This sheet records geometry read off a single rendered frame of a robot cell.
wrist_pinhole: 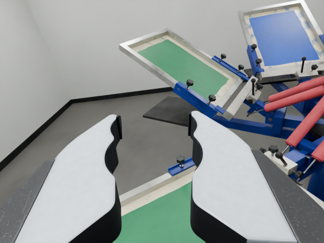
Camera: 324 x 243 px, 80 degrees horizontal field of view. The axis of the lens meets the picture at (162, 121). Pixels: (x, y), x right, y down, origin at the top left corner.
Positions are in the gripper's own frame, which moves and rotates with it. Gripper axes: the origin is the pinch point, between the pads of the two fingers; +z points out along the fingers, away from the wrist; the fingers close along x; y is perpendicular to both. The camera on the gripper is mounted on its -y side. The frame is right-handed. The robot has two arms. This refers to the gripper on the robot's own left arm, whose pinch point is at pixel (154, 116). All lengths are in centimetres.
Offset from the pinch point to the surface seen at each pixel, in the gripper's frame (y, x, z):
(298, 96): 38, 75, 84
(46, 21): 12, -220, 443
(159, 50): 23, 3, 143
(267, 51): 30, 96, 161
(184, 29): 33, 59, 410
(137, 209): 74, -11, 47
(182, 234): 72, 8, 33
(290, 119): 55, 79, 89
